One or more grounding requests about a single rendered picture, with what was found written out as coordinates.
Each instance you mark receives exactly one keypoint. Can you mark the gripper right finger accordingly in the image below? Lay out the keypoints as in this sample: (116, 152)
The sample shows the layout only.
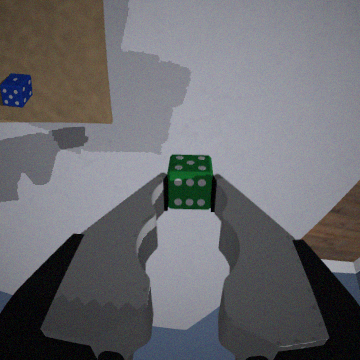
(280, 300)

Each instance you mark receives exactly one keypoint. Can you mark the blue die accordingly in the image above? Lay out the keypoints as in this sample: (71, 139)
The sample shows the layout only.
(16, 90)

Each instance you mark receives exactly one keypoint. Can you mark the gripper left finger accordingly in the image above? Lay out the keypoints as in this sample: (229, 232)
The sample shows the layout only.
(92, 294)

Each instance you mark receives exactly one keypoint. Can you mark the tan mat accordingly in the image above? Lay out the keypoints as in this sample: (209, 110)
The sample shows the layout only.
(61, 45)

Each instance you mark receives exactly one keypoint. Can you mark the green die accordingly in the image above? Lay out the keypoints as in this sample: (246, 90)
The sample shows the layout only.
(190, 182)

